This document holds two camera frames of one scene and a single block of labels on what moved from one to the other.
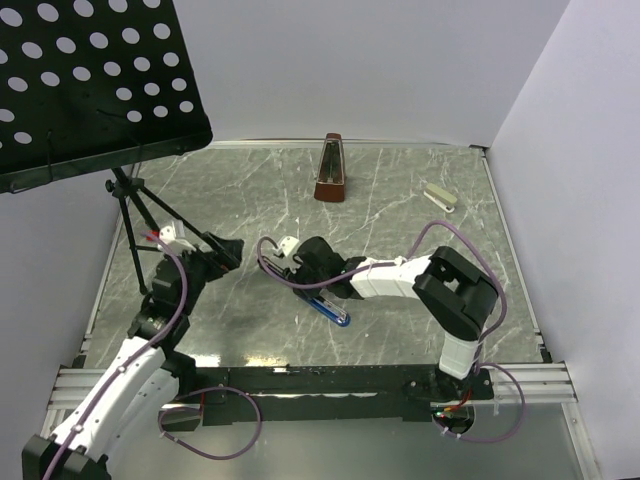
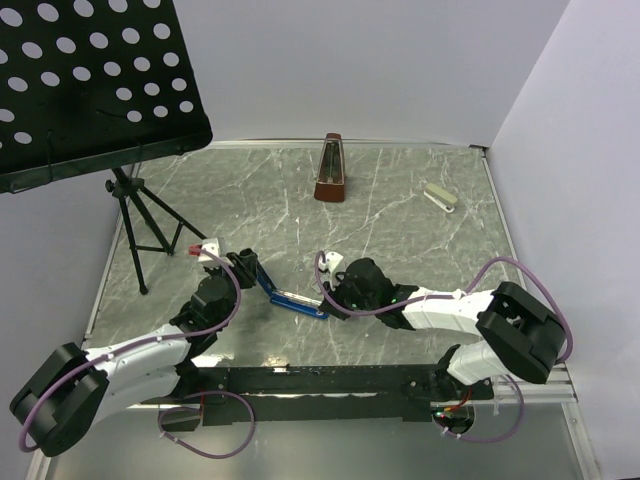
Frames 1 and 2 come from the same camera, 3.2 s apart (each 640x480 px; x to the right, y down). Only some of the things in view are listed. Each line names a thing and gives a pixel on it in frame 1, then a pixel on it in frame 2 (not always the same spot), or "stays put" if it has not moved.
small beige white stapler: [442, 199] stays put
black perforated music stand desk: [93, 86] stays put
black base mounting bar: [283, 395] stays put
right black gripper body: [301, 274] -> [347, 295]
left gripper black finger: [227, 251] -> [249, 258]
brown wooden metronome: [330, 183] stays put
